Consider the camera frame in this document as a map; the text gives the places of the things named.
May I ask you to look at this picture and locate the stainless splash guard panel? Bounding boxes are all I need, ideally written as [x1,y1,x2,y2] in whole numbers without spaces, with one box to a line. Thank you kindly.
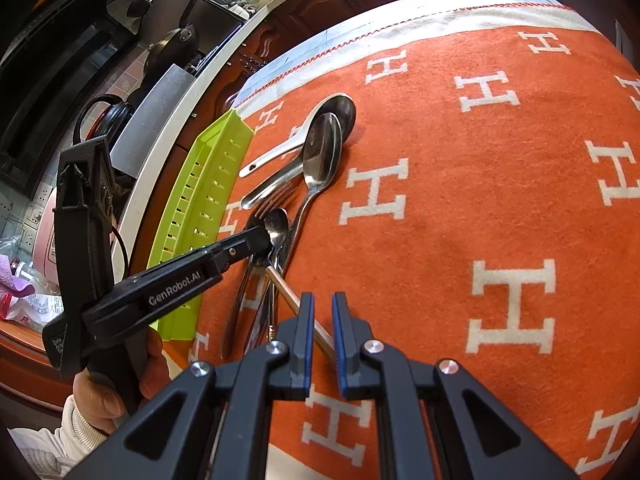
[111,65,195,179]

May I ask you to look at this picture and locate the green plastic utensil tray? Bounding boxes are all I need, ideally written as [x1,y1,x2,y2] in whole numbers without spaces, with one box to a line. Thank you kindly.
[145,108,255,342]

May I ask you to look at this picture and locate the steel fork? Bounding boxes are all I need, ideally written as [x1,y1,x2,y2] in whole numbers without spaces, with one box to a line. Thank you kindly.
[220,177,299,361]

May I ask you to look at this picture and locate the person's left hand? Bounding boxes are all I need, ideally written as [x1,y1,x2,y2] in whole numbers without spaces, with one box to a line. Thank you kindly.
[73,327,170,434]

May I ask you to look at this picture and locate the left sleeve cream sweater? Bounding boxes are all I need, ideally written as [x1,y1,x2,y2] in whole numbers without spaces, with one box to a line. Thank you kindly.
[9,396,113,479]

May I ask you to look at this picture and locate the pink rice cooker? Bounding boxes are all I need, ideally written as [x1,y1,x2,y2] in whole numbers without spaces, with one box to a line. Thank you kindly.
[32,188,58,285]

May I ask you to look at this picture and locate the steel tablespoon patterned handle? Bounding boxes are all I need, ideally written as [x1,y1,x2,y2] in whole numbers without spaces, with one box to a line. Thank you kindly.
[278,113,343,272]

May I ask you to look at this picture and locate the orange H-pattern blanket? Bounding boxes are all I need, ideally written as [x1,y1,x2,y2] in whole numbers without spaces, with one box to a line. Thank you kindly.
[234,0,639,479]

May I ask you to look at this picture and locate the large steel soup spoon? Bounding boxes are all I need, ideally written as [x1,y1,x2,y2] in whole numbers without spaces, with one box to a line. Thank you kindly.
[241,93,356,210]

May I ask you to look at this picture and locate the wooden handled steel spoon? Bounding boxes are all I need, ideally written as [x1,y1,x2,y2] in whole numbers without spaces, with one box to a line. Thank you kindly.
[256,250,335,362]

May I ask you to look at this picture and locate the white ceramic soup spoon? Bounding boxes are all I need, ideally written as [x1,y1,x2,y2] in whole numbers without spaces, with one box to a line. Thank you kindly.
[239,93,356,178]

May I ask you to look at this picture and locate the black frying pan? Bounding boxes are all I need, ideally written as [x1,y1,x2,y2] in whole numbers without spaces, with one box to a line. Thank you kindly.
[143,0,200,78]

